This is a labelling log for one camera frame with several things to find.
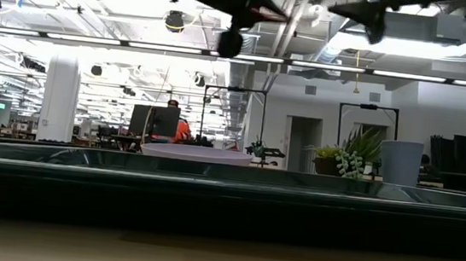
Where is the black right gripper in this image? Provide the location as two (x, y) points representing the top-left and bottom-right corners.
(325, 0), (405, 48)

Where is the light blue cup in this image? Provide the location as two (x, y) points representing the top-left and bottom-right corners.
(377, 138), (426, 189)

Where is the black equipment rack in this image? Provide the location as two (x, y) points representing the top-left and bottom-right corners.
(425, 131), (466, 192)

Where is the white building pillar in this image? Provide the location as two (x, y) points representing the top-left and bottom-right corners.
(35, 54), (84, 145)

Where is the long LED light bar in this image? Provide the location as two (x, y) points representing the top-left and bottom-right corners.
(0, 26), (466, 88)

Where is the black metal frame stand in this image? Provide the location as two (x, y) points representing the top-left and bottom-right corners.
(199, 84), (270, 148)
(336, 101), (402, 142)

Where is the person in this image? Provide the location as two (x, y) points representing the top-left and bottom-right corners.
(162, 98), (196, 146)

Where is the black computer monitor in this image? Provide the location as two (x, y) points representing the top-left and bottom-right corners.
(127, 102), (182, 141)

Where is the spiky green plant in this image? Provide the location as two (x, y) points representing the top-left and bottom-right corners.
(340, 125), (387, 177)

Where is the lavender plate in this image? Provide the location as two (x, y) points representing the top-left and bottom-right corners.
(139, 140), (255, 168)

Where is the pale bead succulent plant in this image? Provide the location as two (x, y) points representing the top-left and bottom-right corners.
(332, 148), (367, 181)

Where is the small black robot stand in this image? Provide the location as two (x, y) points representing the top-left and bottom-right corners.
(243, 139), (288, 171)

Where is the yellow hanging cord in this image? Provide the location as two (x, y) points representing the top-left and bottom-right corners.
(351, 49), (364, 95)

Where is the dark green serving tray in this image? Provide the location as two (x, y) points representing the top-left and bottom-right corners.
(0, 139), (466, 261)

